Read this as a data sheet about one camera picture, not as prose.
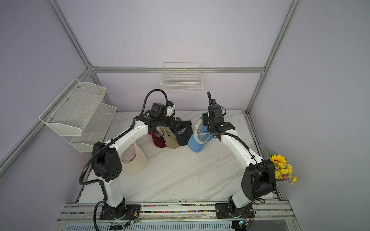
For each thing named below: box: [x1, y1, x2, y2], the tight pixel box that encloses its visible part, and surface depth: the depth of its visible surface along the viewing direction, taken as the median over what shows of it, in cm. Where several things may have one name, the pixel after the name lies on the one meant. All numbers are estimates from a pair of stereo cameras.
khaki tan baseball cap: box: [159, 125, 180, 149], surface depth 100 cm
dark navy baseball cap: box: [174, 120, 194, 146], surface depth 103 cm
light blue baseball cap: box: [187, 116, 214, 154], surface depth 103 cm
